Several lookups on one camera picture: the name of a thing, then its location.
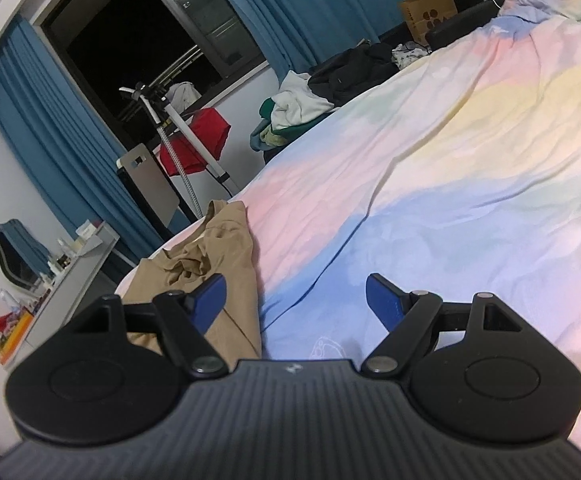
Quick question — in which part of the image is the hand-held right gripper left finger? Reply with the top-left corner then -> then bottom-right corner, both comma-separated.
70,274 -> 230,379

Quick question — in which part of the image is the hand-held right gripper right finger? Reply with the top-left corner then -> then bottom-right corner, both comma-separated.
361,273 -> 524,379

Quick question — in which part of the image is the tan shirt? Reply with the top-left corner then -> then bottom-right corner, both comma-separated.
120,200 -> 264,361

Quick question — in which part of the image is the white dressing table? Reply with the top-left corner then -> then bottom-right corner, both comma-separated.
0,232 -> 121,367

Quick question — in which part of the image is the white box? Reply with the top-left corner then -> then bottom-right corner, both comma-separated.
75,220 -> 103,242

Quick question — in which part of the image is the pastel rainbow bed sheet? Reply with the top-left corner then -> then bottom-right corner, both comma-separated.
113,0 -> 581,466

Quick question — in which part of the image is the garment steamer stand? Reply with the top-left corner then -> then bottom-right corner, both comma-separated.
119,81 -> 242,222

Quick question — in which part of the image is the red garment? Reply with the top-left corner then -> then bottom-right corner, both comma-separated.
159,107 -> 232,177

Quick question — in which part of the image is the orange tray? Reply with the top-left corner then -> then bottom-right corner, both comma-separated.
0,312 -> 36,365

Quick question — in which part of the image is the white hanging garment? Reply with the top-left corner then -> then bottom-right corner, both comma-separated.
165,81 -> 202,112

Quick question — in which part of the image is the blue curtain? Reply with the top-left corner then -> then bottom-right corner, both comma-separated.
0,15 -> 197,272
198,0 -> 446,80

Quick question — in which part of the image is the white hoodie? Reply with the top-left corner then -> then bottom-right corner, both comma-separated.
269,71 -> 337,132

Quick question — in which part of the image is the black jacket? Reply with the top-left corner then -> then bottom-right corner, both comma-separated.
307,42 -> 397,109

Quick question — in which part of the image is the patterned white cloth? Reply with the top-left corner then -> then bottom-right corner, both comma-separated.
391,42 -> 430,69

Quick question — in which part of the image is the dark framed window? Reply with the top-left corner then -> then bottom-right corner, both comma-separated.
30,0 -> 271,137

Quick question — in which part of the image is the brown paper bag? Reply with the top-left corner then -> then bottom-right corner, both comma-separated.
399,0 -> 459,47

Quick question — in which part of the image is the black sofa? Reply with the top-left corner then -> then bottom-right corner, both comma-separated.
311,0 -> 516,87

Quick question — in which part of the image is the wavy frame mirror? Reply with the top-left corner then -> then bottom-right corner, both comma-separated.
0,219 -> 52,292

